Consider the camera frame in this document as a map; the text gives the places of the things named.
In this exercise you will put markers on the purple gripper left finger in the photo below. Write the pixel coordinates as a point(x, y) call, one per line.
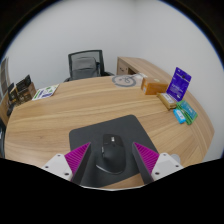
point(70, 166)

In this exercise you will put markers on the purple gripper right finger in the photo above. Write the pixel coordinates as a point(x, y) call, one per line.
point(153, 166)

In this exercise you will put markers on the black computer mouse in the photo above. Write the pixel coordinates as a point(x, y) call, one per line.
point(112, 156)

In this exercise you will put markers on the dark grey mouse pad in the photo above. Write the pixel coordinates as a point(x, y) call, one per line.
point(129, 129)

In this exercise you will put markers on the white round desk grommet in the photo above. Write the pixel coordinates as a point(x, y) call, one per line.
point(176, 158)

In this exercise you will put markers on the blue packet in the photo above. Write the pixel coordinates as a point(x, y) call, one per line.
point(179, 116)

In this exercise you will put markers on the beige flat box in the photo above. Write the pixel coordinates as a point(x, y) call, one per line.
point(167, 100)

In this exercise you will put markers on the green packet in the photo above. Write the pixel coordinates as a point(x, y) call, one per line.
point(189, 113)

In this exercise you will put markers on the orange cardboard box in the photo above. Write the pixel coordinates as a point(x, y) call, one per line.
point(152, 86)

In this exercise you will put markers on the green white leaflet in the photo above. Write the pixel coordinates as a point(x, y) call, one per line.
point(45, 92)

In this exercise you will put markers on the purple standing card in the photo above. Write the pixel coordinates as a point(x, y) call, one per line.
point(179, 84)

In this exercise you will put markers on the dark brown box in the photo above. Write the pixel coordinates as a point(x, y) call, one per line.
point(25, 89)

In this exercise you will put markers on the small brown box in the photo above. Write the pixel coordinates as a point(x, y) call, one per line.
point(12, 93)

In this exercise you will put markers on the black mesh office chair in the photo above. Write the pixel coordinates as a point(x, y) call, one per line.
point(86, 64)

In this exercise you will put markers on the wooden side cabinet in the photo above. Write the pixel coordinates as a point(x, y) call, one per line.
point(131, 65)

